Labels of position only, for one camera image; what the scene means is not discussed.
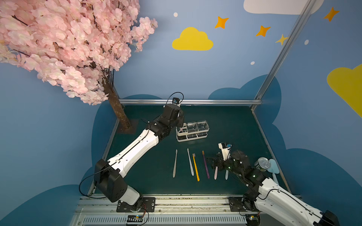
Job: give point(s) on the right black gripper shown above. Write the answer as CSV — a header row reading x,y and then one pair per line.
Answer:
x,y
221,163

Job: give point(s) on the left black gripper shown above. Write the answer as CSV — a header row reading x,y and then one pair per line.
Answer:
x,y
178,119

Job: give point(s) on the grey white toothbrush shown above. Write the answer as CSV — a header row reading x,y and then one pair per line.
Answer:
x,y
175,163

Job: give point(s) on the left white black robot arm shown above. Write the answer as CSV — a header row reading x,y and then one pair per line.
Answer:
x,y
109,175

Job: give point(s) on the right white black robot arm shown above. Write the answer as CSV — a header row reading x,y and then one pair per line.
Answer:
x,y
264,195

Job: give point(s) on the light pink toothbrush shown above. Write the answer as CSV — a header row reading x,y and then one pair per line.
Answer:
x,y
216,173

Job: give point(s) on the white toothbrush holder rack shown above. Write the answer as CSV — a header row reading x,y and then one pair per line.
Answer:
x,y
192,131

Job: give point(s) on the purple toothbrush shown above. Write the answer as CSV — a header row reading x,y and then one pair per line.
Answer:
x,y
205,164

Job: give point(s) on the yellow toothbrush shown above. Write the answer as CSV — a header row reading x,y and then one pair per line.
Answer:
x,y
196,169

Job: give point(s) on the small metal can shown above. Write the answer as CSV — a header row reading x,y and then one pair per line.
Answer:
x,y
262,164

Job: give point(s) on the light blue brush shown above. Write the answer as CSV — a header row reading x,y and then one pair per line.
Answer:
x,y
274,170

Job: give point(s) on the right green circuit board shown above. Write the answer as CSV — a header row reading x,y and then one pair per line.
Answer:
x,y
253,220

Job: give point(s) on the green circuit board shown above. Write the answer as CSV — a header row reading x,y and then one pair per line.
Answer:
x,y
134,220
253,220

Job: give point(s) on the left green circuit board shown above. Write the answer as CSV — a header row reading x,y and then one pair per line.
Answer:
x,y
134,220

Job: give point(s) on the pink cherry blossom tree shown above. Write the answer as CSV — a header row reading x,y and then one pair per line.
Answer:
x,y
77,45

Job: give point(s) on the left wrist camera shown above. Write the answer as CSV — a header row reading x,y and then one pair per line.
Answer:
x,y
176,101

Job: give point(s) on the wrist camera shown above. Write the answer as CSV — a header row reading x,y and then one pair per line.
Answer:
x,y
225,148
176,101

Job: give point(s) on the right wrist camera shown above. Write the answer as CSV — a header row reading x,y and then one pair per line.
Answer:
x,y
225,148

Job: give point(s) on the tree base plate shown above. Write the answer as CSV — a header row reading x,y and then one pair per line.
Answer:
x,y
132,130

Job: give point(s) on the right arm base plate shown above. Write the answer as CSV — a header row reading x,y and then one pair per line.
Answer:
x,y
240,204

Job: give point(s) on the aluminium frame back bar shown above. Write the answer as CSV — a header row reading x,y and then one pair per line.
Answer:
x,y
190,102

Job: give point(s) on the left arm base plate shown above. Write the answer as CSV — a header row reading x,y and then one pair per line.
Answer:
x,y
142,204

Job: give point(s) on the aluminium rail front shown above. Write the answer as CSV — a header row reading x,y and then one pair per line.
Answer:
x,y
168,210

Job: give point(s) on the aluminium frame upright post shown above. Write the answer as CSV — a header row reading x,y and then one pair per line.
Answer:
x,y
293,35

